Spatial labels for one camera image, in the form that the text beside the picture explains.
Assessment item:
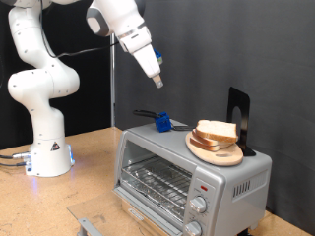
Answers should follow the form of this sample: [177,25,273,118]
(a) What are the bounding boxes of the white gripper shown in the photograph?
[118,25,164,89]

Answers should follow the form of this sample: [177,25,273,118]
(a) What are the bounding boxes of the metal spatula with blue block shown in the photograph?
[132,108,198,133]

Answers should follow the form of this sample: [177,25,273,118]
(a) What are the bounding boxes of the white bread slice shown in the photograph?
[189,137,231,152]
[191,128,234,148]
[195,119,239,144]

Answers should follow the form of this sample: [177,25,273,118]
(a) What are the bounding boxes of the glass oven door with handle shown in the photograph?
[67,187,185,236]

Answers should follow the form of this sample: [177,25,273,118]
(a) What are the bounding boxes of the silver toaster oven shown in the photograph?
[112,119,274,236]

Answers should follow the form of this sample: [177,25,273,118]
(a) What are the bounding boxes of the silver oven knob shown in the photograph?
[189,195,208,214]
[184,219,204,236]

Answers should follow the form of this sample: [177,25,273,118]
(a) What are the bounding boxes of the metal stand pole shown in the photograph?
[109,32,117,128]

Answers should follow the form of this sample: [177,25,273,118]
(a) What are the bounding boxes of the black metal bookend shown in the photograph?
[226,87,257,157]

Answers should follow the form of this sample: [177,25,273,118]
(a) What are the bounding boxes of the round wooden board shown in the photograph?
[185,131,244,167]

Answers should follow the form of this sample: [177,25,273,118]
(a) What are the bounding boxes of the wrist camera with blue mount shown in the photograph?
[153,48,164,66]

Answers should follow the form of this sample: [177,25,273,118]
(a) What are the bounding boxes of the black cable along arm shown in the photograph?
[38,0,120,59]

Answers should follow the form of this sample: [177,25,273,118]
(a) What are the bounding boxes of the wire oven rack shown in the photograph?
[121,156,193,221]

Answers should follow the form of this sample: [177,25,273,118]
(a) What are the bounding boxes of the black base cable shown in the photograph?
[0,150,32,161]
[0,160,28,168]

